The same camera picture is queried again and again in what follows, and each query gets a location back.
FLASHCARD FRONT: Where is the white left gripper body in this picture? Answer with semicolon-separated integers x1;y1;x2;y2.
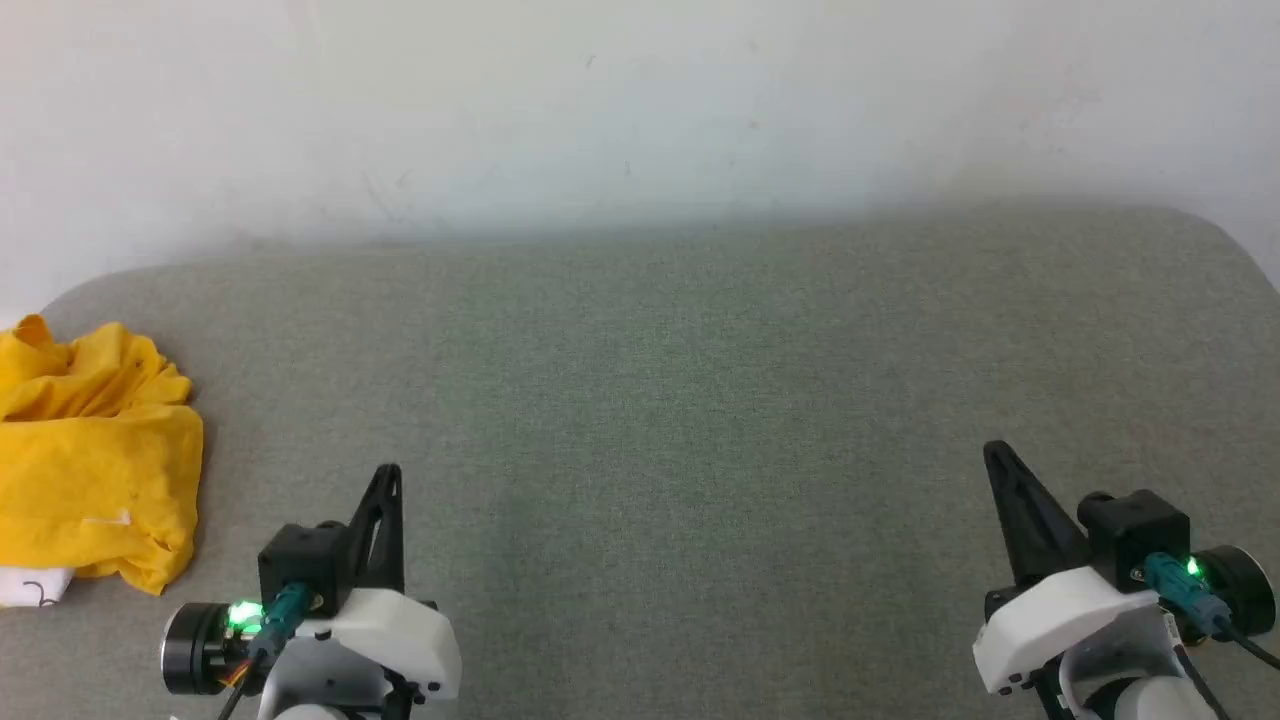
296;587;463;701

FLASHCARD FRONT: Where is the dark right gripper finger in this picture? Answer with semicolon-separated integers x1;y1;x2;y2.
983;440;1093;589

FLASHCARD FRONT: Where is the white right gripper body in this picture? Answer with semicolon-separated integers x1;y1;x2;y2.
972;563;1163;695

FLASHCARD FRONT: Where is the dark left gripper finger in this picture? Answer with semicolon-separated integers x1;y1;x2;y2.
345;463;407;593

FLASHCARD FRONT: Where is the yellow cartoon face t-shirt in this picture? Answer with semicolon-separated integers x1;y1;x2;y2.
0;314;206;609

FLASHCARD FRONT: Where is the grey fabric sofa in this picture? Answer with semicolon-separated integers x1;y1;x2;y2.
0;205;1280;720

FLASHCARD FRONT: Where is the black cable with teal plug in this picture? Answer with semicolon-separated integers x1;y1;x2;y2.
1140;553;1280;669
215;583;316;720

